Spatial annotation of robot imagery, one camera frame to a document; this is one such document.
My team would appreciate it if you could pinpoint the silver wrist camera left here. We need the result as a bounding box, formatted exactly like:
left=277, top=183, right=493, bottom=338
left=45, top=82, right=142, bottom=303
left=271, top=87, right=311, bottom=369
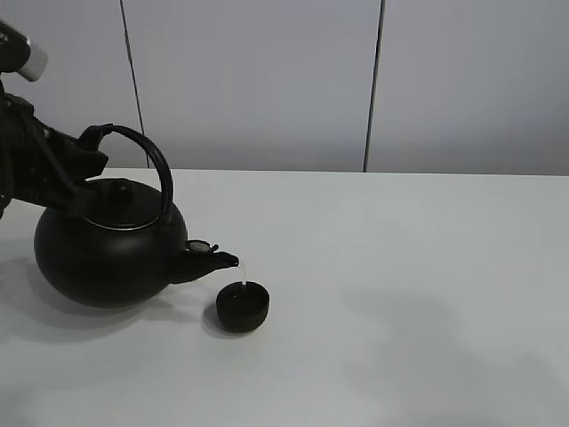
left=1, top=20, right=48, bottom=82

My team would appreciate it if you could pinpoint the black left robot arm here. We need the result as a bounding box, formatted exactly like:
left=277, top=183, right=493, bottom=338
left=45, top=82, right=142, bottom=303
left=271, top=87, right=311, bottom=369
left=1, top=91, right=108, bottom=217

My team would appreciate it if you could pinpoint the small black teacup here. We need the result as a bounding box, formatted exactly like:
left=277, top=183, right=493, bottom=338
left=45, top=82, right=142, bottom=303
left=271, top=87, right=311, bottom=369
left=215, top=281, right=270, bottom=334

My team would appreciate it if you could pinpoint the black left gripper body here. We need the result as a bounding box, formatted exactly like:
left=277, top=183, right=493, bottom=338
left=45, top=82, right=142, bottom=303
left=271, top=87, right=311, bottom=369
left=1, top=95, right=65, bottom=210

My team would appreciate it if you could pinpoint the black round teapot kettle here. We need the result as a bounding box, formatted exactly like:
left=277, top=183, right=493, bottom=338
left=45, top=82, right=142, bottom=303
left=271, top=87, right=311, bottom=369
left=34, top=124, right=239, bottom=308

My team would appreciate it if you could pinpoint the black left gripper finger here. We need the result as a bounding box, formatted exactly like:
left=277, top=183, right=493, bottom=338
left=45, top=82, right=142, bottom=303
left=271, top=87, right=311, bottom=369
left=52, top=188, right=96, bottom=218
left=42, top=127, right=108, bottom=183

